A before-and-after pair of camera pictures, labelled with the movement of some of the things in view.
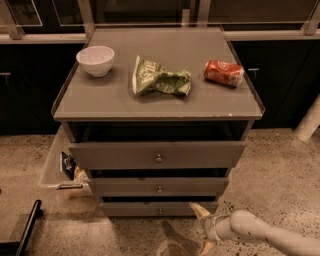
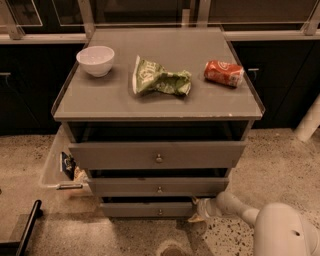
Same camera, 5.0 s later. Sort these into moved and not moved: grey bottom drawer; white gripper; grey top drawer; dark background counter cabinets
Moved: white gripper
Not moved: grey top drawer; grey bottom drawer; dark background counter cabinets
